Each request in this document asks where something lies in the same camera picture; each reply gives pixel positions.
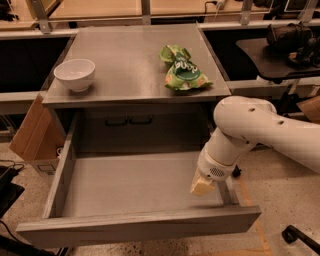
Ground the grey drawer cabinet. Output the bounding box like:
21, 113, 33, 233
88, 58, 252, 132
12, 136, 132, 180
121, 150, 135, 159
44, 24, 230, 156

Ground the green snack bag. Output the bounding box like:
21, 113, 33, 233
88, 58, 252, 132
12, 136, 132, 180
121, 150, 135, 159
159, 45, 213, 91

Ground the grey top drawer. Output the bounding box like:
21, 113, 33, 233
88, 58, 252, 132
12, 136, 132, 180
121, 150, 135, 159
17, 113, 261, 248

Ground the black caster leg right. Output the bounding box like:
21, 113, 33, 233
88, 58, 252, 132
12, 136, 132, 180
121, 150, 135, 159
281, 225, 320, 255

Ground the white ceramic bowl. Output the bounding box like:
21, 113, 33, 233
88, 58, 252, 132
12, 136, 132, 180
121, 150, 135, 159
54, 59, 96, 92

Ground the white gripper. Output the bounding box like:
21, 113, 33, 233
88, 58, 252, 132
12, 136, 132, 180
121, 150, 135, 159
190, 128, 256, 196

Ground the black side table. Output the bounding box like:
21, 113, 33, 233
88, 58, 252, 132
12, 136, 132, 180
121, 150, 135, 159
229, 37, 320, 121

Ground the black bag on table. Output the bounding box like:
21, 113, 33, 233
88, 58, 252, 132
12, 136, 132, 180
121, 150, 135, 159
266, 23, 320, 67

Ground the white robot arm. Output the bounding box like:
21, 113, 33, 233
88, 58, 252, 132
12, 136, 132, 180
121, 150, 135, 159
190, 96, 320, 196

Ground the brown cardboard box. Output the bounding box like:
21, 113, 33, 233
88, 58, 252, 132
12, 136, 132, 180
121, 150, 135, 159
9, 95, 65, 175

